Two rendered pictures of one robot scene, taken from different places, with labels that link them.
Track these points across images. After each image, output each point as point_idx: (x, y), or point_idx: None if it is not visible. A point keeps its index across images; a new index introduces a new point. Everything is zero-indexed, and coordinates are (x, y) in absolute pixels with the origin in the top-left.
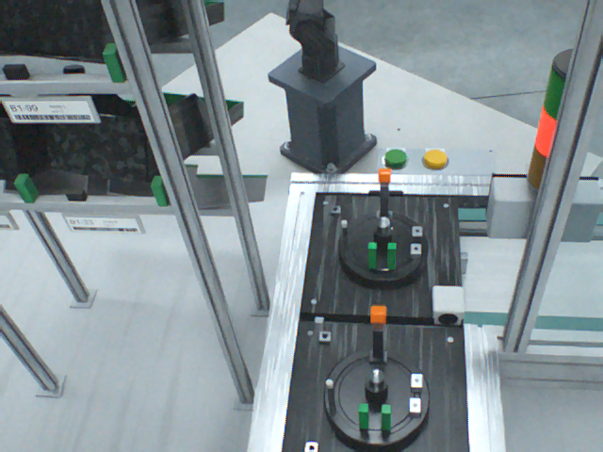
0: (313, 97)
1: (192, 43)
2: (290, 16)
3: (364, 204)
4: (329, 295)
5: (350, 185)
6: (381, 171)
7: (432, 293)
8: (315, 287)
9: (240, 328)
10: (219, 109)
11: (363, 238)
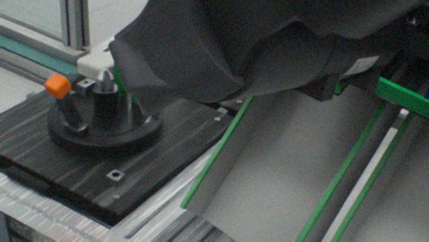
0: (7, 233)
1: None
2: None
3: (72, 174)
4: (197, 118)
5: (57, 215)
6: (62, 79)
7: (106, 67)
8: (206, 129)
9: None
10: None
11: (121, 124)
